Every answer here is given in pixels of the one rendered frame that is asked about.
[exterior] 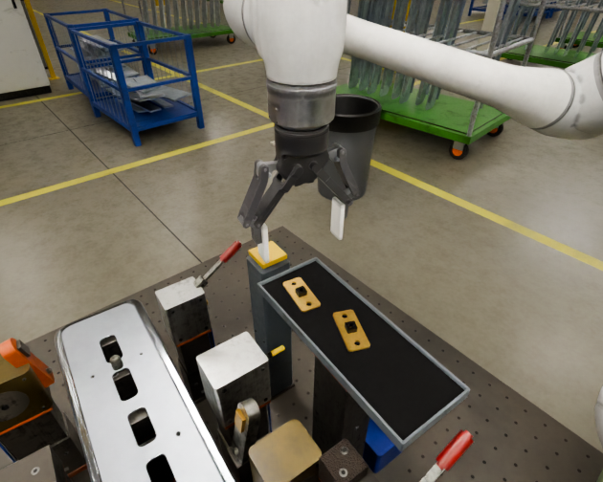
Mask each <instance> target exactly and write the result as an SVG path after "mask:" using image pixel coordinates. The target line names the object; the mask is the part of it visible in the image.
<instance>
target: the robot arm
mask: <svg viewBox="0 0 603 482"><path fill-rule="evenodd" d="M346 8H347V0H224V2H223V10H224V14H225V17H226V20H227V22H228V24H229V26H230V28H231V29H232V31H233V32H234V33H235V35H236V36H237V37H238V38H239V39H241V40H242V41H243V42H244V43H246V44H247V45H249V46H250V47H252V48H254V49H256V50H257V53H258V55H259V56H260V57H261V58H262V59H263V61H264V66H265V70H266V77H267V79H266V87H267V97H268V116H269V119H270V120H271V121H272V122H273V123H274V128H275V148H276V157H275V159H274V160H273V161H270V162H263V161H262V160H261V159H257V160H256V161H255V167H254V176H253V179H252V181H251V183H250V185H249V188H248V190H247V193H246V196H245V198H244V201H243V203H242V206H241V208H240V211H239V213H238V215H237V219H238V221H239V222H240V224H241V225H242V226H243V228H245V229H247V228H249V227H251V234H252V238H253V240H254V241H255V243H256V244H257V246H258V254H259V255H260V257H261V258H262V259H263V261H264V262H265V263H269V262H270V260H269V245H268V229H267V226H266V225H265V223H264V222H265V221H266V220H267V218H268V217H269V215H270V214H271V212H272V211H273V209H274V208H275V207H276V205H277V204H278V202H279V200H280V199H281V198H282V196H283V195H284V193H287V192H288V191H289V190H290V188H291V187H292V186H300V185H302V184H310V183H314V180H316V179H317V178H319V179H320V180H321V181H322V182H323V183H324V184H325V185H326V186H327V187H328V188H329V189H330V190H331V191H332V192H333V193H334V194H335V195H336V196H337V197H338V198H337V197H333V198H332V210H331V227H330V231H331V232H332V233H333V234H334V235H335V236H336V237H337V238H338V239H339V240H342V239H343V229H344V219H346V218H347V212H348V206H351V205H352V204H353V200H352V198H354V197H355V198H357V197H359V196H360V191H359V188H358V186H357V185H356V182H355V180H354V178H353V175H352V173H351V171H350V169H349V166H348V164H347V162H346V150H345V149H344V148H343V147H341V146H340V145H338V144H337V143H333V144H332V145H331V147H330V148H327V147H328V132H329V123H330V122H332V121H333V120H334V117H335V101H336V87H337V73H338V67H339V63H340V59H341V57H342V54H347V55H352V56H355V57H358V58H361V59H364V60H366V61H369V62H371V63H374V64H377V65H379V66H382V67H385V68H388V69H390V70H393V71H395V72H398V73H400V74H403V75H406V76H408V77H413V78H416V79H418V80H421V81H424V82H427V83H429V84H432V85H434V86H436V87H439V88H442V89H445V90H448V91H450V92H453V93H456V94H459V95H462V96H464V97H467V98H469V99H474V100H476V101H479V102H482V103H484V104H487V105H489V106H491V107H494V108H496V109H498V110H500V111H501V112H503V113H505V114H506V115H507V116H509V117H510V118H512V119H514V120H515V121H517V122H518V123H520V124H521V125H523V126H525V127H528V128H530V129H532V130H534V131H536V132H538V133H540V134H543V135H547V136H551V137H554V138H560V139H566V140H587V139H592V138H595V137H599V136H601V135H603V51H602V52H600V53H598V54H596V55H593V56H591V57H589V58H587V59H585V60H583V61H581V62H578V63H576V64H574V65H571V66H569V67H568V68H566V69H565V70H559V69H555V68H535V67H524V66H517V65H511V64H507V63H503V62H499V61H497V60H493V59H490V58H487V57H484V56H480V55H475V54H472V53H469V52H465V51H463V50H460V49H457V48H453V47H450V46H447V45H444V44H440V43H437V42H434V41H431V40H428V39H425V38H422V37H418V36H415V35H412V34H408V33H403V32H400V31H397V30H394V29H391V28H387V27H384V26H381V25H378V24H375V23H372V22H369V21H367V20H364V19H361V18H358V17H355V16H353V15H350V14H347V13H346ZM328 159H330V160H331V161H333V163H334V165H335V167H336V169H337V171H338V173H339V175H340V177H341V180H342V182H343V184H344V186H345V188H346V189H345V190H342V189H341V188H340V187H339V186H338V185H337V184H336V183H335V182H334V181H333V180H332V179H331V178H330V176H329V175H328V174H327V173H326V172H325V171H324V170H323V168H324V166H325V165H326V163H327V161H328ZM274 170H276V171H277V173H276V175H275V176H274V178H273V180H272V181H273V182H272V184H271V185H270V186H269V188H268V189H267V191H266V192H265V194H264V195H263V193H264V190H265V188H266V187H267V184H268V178H271V177H272V172H273V171H274ZM282 179H284V180H285V182H284V183H283V182H282ZM262 195H263V197H262ZM594 417H595V424H596V430H597V434H598V437H599V440H600V443H601V446H602V448H603V386H602V387H601V389H600V392H599V395H598V398H597V403H596V405H595V408H594Z"/></svg>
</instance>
